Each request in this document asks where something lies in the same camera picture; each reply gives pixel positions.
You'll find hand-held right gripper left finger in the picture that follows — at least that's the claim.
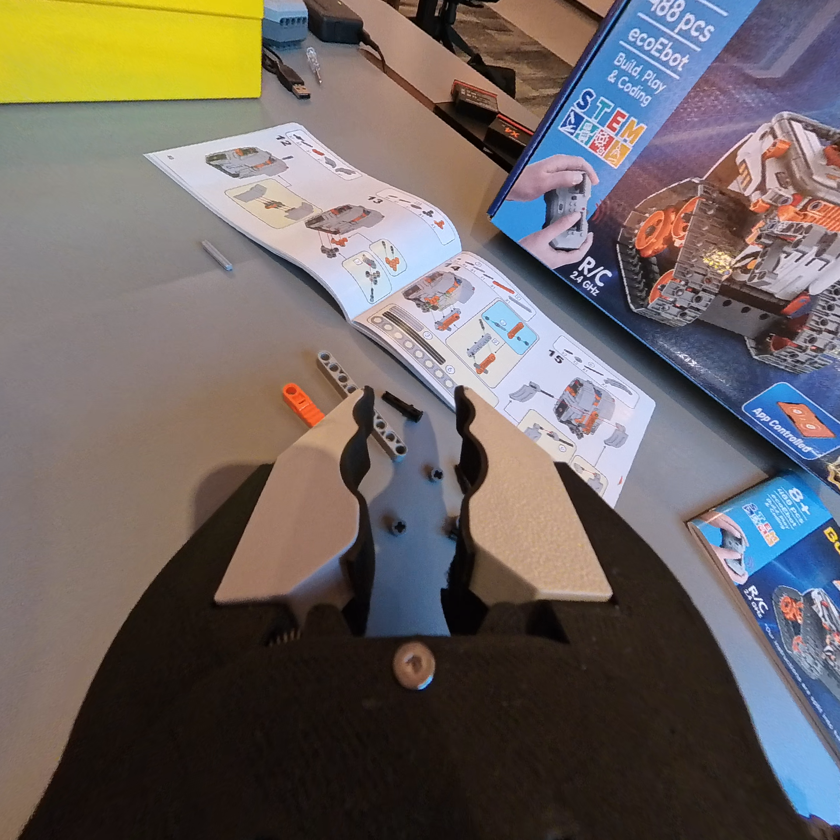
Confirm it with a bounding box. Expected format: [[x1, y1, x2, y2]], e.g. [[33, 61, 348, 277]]
[[213, 387, 376, 636]]

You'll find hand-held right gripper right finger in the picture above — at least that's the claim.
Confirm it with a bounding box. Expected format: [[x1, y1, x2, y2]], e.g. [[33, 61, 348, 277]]
[[441, 386, 616, 636]]

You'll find yellow plastic bin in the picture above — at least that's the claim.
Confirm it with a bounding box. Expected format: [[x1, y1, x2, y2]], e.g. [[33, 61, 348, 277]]
[[0, 0, 265, 105]]

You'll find orange toothed beam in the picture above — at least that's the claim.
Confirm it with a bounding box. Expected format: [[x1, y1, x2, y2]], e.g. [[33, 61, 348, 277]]
[[282, 382, 326, 429]]

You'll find grey holed beam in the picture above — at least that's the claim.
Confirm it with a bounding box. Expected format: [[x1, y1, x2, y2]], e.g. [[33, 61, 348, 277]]
[[316, 350, 408, 463]]

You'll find blue cover booklet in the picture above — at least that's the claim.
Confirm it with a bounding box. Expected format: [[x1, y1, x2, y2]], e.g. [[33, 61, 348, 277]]
[[686, 469, 840, 765]]

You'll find blue toy robot box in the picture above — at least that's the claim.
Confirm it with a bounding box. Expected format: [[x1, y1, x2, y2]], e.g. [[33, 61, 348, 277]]
[[487, 0, 840, 496]]

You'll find open instruction booklet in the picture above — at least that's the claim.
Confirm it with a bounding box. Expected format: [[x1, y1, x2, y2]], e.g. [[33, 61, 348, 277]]
[[143, 121, 657, 509]]

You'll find light grey electronic hub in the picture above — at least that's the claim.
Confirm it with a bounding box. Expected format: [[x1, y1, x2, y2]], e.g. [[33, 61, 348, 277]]
[[262, 0, 309, 50]]

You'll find black power adapter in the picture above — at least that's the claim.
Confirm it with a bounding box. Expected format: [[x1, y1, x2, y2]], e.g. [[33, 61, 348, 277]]
[[305, 0, 388, 73]]

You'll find black stool chair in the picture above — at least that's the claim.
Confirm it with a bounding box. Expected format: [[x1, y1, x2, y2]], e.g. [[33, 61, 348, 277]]
[[413, 0, 519, 67]]

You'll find black desk cable tray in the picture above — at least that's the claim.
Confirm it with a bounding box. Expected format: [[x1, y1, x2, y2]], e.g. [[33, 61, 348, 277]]
[[433, 98, 542, 172]]

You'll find black USB cable plug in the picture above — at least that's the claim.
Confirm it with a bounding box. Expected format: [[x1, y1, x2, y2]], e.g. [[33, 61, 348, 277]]
[[262, 46, 312, 101]]

